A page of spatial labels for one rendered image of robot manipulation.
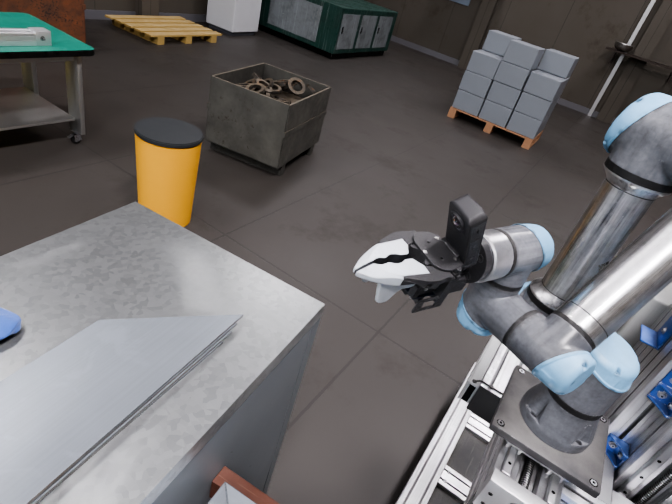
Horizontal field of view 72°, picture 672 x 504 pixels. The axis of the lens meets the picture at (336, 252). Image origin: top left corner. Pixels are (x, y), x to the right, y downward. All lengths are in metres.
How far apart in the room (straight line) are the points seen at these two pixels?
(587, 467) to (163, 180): 2.50
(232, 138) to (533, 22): 8.82
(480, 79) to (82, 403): 6.85
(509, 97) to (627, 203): 6.31
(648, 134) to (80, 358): 1.00
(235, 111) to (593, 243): 3.34
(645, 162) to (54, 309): 1.08
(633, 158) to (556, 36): 10.85
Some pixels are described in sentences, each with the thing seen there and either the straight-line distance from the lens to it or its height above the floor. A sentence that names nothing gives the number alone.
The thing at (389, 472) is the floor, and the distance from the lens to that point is 2.18.
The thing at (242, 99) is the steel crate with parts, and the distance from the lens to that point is 3.92.
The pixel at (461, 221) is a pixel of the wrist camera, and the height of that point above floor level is 1.52.
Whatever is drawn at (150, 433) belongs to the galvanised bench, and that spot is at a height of 1.05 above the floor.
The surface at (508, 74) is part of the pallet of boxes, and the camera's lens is 7.18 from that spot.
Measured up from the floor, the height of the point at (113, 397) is 1.07.
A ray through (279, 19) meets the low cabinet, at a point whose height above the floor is 0.31.
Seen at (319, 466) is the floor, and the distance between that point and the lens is 2.10.
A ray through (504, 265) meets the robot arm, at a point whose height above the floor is 1.44.
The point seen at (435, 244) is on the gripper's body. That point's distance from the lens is 0.62.
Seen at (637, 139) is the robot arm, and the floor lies 1.61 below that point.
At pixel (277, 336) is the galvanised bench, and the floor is 1.05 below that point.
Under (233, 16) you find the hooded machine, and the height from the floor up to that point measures 0.31.
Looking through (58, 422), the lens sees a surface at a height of 1.07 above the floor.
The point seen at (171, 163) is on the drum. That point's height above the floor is 0.48.
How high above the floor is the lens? 1.76
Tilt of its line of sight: 33 degrees down
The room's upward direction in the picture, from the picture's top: 17 degrees clockwise
